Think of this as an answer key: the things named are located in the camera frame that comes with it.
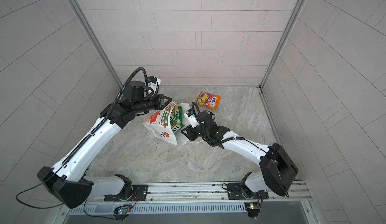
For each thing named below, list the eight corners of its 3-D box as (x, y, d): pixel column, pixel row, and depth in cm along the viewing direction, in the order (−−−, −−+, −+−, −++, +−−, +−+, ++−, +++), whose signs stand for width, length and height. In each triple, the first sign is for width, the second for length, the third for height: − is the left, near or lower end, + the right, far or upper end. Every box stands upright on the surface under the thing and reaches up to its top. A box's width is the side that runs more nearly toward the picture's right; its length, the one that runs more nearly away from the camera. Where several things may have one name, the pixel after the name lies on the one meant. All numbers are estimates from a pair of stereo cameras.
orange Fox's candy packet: (196, 104, 108) (196, 101, 106) (201, 93, 115) (201, 91, 112) (216, 110, 105) (217, 107, 103) (220, 99, 112) (221, 96, 109)
